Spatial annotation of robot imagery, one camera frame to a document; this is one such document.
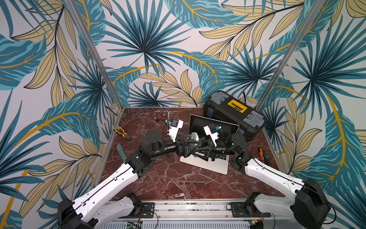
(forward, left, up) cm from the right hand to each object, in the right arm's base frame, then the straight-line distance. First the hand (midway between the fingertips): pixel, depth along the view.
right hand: (185, 160), depth 59 cm
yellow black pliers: (+33, +42, -28) cm, 60 cm away
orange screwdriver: (+16, -51, -30) cm, 61 cm away
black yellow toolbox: (+45, -27, -14) cm, 54 cm away
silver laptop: (+44, -11, -33) cm, 56 cm away
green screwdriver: (+14, -53, -29) cm, 62 cm away
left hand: (+6, -5, +3) cm, 8 cm away
